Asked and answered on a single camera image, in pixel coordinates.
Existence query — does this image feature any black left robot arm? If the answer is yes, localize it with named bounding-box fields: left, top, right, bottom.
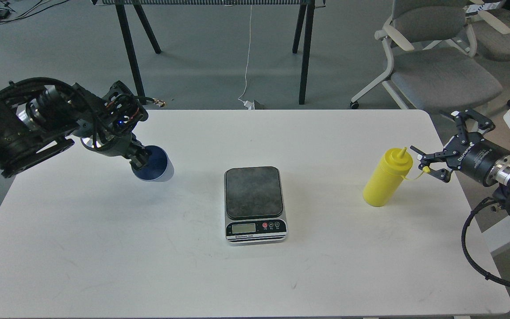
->
left=0, top=77, right=152, bottom=178

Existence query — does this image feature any white hanging cable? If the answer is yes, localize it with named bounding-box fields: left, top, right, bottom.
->
left=237, top=4, right=255, bottom=109

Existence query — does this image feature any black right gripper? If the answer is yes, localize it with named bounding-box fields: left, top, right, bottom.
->
left=409, top=109, right=510, bottom=187

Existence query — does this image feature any yellow squeeze bottle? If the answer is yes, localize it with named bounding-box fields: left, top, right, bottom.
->
left=362, top=147, right=425, bottom=207

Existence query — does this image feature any digital kitchen scale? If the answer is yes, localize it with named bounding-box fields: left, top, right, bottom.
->
left=224, top=166, right=289, bottom=245

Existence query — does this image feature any blue plastic cup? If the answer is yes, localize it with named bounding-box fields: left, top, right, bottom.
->
left=131, top=145, right=174, bottom=182

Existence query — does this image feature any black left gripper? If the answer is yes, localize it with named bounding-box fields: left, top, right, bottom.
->
left=80, top=81, right=150, bottom=171

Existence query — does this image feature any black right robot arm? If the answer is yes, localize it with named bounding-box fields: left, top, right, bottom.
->
left=410, top=109, right=510, bottom=287

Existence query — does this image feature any black legged background table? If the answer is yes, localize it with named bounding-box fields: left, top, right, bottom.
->
left=91, top=0, right=326, bottom=105

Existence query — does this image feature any grey office chair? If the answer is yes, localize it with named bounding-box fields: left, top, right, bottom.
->
left=465, top=0, right=510, bottom=108
left=349, top=0, right=502, bottom=113

